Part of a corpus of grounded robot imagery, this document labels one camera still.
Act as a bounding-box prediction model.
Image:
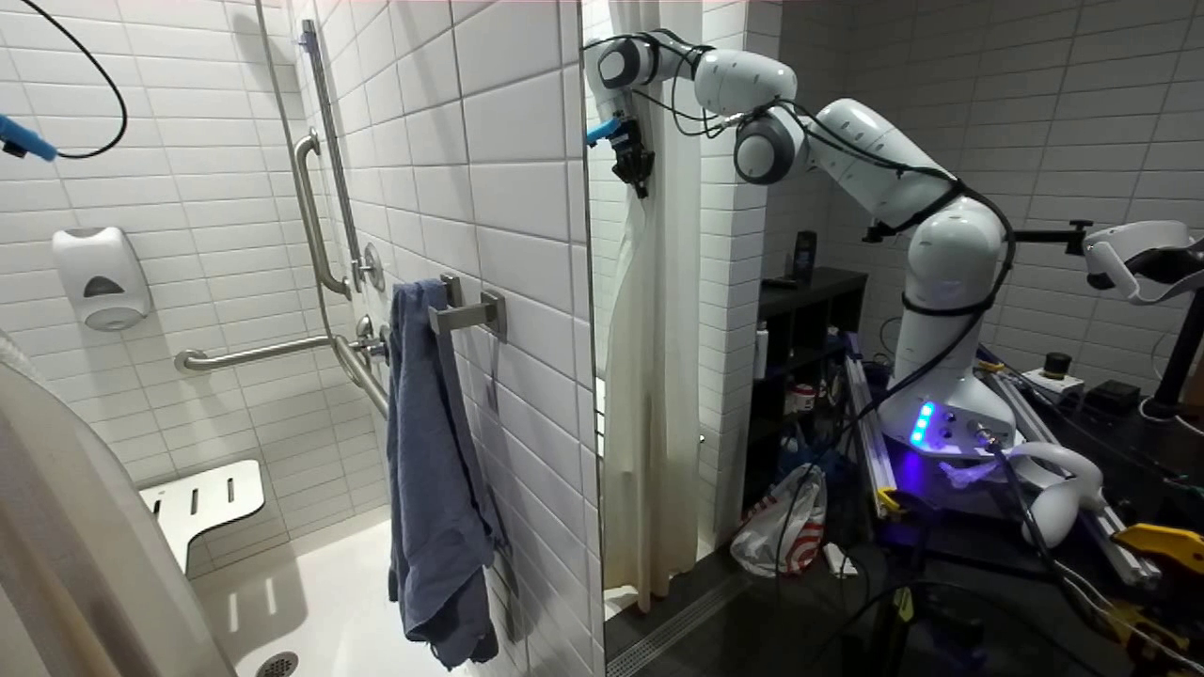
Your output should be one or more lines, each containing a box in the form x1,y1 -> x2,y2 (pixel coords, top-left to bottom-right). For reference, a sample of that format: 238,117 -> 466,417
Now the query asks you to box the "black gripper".
610,117 -> 657,201

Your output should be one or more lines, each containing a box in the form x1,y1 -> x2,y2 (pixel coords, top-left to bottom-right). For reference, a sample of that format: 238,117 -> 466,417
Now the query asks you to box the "white textured shower curtain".
596,0 -> 706,616

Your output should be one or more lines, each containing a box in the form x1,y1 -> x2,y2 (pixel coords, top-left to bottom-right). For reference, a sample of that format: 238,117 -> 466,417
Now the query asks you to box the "small black device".
786,224 -> 825,285

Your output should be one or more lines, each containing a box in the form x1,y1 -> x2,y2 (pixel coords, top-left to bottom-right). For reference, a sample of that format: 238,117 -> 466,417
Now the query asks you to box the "metal towel bar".
428,270 -> 510,342

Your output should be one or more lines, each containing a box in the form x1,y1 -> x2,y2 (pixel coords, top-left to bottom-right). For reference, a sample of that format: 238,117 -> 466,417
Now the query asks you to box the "black shelf unit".
757,263 -> 867,508

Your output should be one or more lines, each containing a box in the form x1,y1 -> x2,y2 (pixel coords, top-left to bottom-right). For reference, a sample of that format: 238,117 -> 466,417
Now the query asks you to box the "vertical metal slide bar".
297,16 -> 368,294

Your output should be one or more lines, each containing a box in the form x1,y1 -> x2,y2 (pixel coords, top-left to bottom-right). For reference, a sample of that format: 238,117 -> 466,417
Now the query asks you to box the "curved metal grab bar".
288,130 -> 356,305

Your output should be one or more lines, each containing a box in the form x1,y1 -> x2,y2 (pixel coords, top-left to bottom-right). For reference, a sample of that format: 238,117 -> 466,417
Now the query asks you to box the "white bag with red print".
728,460 -> 834,584

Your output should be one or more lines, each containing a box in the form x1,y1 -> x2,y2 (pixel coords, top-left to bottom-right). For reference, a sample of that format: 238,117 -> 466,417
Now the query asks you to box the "blue hanging towel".
385,274 -> 507,673

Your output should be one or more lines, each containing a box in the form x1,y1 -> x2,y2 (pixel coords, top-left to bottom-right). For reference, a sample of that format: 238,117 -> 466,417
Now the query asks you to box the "L-shaped metal grab bar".
176,294 -> 393,421

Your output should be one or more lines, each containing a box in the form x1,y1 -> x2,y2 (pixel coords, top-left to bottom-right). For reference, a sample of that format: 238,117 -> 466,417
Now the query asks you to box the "perforated metal threshold strip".
603,580 -> 760,677

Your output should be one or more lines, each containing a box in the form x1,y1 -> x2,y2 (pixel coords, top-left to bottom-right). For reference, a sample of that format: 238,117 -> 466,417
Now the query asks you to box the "black button box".
1019,350 -> 1092,406

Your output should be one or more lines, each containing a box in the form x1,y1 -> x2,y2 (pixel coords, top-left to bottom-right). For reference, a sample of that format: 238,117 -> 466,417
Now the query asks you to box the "white slotted shower seat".
140,456 -> 267,574

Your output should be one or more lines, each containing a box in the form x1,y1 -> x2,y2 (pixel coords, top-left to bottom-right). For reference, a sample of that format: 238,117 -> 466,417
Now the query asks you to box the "yellow clamp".
1109,520 -> 1204,584

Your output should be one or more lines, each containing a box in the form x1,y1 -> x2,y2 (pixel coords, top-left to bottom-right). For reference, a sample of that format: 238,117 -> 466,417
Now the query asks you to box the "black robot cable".
643,35 -> 1015,417

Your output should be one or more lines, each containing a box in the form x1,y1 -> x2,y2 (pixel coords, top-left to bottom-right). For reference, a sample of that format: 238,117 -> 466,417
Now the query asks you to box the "aluminium extrusion rail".
988,371 -> 1161,592
842,354 -> 911,520

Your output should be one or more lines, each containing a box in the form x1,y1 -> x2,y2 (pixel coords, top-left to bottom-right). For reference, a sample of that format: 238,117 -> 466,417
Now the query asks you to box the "white camera on arm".
1081,218 -> 1197,308

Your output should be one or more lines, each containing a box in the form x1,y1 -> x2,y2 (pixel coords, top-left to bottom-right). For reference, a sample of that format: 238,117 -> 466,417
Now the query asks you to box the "white wall soap dispenser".
50,220 -> 158,333

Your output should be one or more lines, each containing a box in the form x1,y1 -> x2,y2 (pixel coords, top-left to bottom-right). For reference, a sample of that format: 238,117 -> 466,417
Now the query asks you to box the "black camera stand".
1007,218 -> 1204,423

